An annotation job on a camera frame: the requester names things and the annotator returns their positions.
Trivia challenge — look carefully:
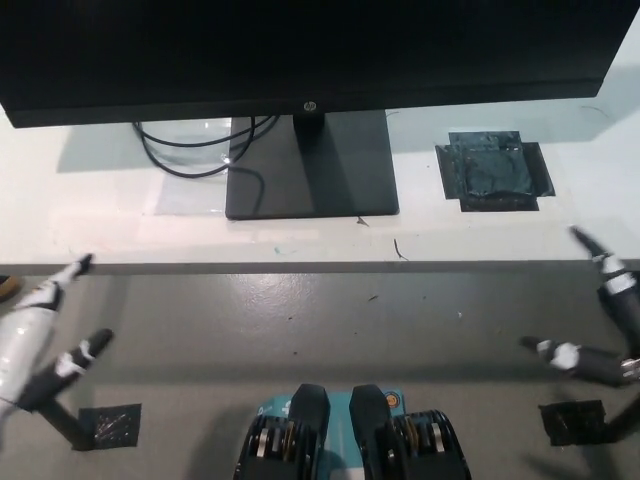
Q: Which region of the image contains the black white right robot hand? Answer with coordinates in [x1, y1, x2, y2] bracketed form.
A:
[518, 225, 640, 389]

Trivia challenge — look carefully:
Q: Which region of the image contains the black tape patch on table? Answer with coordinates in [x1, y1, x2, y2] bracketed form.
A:
[433, 129, 556, 213]

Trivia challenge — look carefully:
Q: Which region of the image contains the black slanted table leg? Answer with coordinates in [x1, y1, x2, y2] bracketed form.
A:
[42, 389, 96, 451]
[602, 394, 640, 444]

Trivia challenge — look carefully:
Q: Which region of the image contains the teal router box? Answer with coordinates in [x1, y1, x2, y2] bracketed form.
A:
[254, 388, 406, 480]

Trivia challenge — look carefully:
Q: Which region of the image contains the black floor tape patch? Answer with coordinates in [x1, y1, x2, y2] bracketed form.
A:
[77, 403, 143, 450]
[538, 399, 607, 447]

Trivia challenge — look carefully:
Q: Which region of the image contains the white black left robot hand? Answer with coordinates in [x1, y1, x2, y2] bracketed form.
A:
[0, 253, 115, 421]

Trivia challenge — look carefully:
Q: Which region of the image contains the black ribbed robot body block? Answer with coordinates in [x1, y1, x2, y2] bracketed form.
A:
[349, 383, 474, 480]
[232, 383, 331, 480]

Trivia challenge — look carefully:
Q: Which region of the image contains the brown object at floor edge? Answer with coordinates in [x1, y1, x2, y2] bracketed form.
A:
[0, 273, 22, 303]

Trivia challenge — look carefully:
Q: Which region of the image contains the black HP monitor screen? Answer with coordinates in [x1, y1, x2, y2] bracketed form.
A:
[0, 0, 632, 129]

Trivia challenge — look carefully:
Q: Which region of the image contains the black glossy monitor stand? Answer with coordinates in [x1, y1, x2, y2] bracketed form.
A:
[224, 110, 401, 221]

